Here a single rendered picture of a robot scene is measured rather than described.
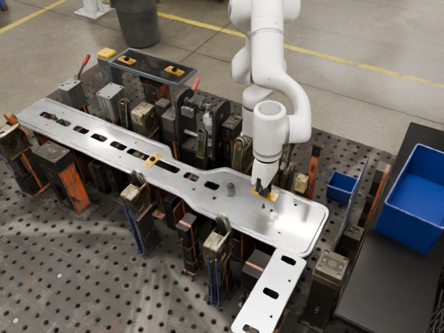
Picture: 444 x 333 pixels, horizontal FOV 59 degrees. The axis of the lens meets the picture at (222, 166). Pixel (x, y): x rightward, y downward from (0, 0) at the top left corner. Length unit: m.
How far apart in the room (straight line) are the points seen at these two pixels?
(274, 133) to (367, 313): 0.53
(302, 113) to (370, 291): 0.51
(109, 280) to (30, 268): 0.32
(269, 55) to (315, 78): 2.73
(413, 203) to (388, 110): 2.21
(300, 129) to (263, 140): 0.10
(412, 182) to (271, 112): 0.63
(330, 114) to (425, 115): 0.77
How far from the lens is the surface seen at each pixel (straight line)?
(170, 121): 1.56
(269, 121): 1.01
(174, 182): 1.42
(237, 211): 1.31
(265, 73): 1.08
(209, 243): 1.19
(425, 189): 1.46
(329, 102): 3.53
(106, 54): 1.88
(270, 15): 1.14
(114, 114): 1.73
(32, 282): 1.70
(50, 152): 1.63
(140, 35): 4.31
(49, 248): 1.76
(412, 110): 3.64
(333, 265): 1.16
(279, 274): 1.19
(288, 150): 1.31
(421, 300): 1.21
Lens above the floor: 2.03
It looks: 45 degrees down
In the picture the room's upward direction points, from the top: 3 degrees counter-clockwise
